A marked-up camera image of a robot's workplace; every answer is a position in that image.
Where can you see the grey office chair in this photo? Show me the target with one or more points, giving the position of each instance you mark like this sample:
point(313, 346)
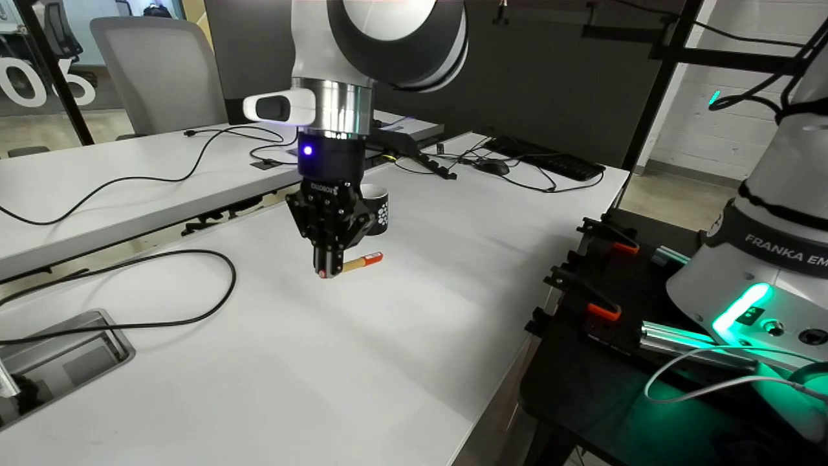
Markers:
point(157, 74)

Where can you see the black desk partition panel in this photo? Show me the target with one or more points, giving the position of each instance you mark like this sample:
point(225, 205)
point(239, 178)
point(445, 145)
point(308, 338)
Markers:
point(559, 78)

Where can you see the monitor stand with plate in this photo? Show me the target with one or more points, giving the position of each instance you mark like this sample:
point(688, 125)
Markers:
point(408, 128)

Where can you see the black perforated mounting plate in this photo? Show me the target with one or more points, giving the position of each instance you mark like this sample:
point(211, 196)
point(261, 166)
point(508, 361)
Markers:
point(604, 405)

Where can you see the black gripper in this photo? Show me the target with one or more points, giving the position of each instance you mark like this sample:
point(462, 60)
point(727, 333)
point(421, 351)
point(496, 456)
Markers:
point(332, 202)

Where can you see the red capped beige pen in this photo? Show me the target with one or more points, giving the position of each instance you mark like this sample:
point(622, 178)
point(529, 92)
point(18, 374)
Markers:
point(363, 259)

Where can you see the black slanted stand pole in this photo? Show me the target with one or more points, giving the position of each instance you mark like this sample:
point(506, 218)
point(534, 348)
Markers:
point(60, 81)

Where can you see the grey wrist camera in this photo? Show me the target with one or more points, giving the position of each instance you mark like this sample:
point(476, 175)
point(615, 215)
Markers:
point(274, 108)

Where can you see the black flat device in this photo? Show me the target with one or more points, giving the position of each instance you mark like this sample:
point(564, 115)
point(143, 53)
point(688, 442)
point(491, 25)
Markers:
point(552, 159)

